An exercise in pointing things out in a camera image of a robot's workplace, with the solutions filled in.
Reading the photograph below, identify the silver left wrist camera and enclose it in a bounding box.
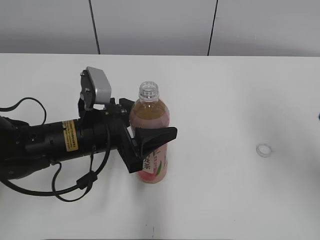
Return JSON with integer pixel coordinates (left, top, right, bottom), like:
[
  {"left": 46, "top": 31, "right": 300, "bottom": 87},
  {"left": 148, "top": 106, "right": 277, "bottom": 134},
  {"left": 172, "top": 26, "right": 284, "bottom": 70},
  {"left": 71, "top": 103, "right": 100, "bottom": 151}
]
[{"left": 80, "top": 66, "right": 112, "bottom": 111}]

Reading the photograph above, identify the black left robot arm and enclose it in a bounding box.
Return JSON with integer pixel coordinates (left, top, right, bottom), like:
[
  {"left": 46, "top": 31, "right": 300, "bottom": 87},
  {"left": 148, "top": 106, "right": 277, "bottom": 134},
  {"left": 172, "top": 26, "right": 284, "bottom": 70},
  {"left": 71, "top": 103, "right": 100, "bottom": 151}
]
[{"left": 0, "top": 98, "right": 178, "bottom": 180}]

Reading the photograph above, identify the white bottle cap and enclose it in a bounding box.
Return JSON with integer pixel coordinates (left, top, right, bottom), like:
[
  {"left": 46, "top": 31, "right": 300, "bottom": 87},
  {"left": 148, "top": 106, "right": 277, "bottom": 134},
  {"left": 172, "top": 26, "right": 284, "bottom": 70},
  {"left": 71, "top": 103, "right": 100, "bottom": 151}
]
[{"left": 256, "top": 143, "right": 272, "bottom": 158}]

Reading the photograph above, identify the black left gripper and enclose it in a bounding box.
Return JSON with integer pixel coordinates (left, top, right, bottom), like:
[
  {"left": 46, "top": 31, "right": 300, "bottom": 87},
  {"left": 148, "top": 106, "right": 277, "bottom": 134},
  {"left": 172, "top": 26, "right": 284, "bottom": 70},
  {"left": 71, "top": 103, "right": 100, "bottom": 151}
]
[{"left": 78, "top": 98, "right": 178, "bottom": 174}]

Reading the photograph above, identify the peach oolong tea bottle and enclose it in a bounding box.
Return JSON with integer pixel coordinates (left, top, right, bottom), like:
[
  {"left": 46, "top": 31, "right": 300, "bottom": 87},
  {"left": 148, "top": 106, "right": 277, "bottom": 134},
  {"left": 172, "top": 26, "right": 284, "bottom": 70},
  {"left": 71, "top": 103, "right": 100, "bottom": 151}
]
[{"left": 129, "top": 81, "right": 170, "bottom": 184}]

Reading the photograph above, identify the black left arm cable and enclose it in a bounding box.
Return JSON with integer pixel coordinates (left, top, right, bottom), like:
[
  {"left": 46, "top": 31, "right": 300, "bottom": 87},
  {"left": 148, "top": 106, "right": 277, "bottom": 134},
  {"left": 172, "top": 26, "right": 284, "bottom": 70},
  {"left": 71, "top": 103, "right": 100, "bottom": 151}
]
[{"left": 0, "top": 97, "right": 111, "bottom": 203}]

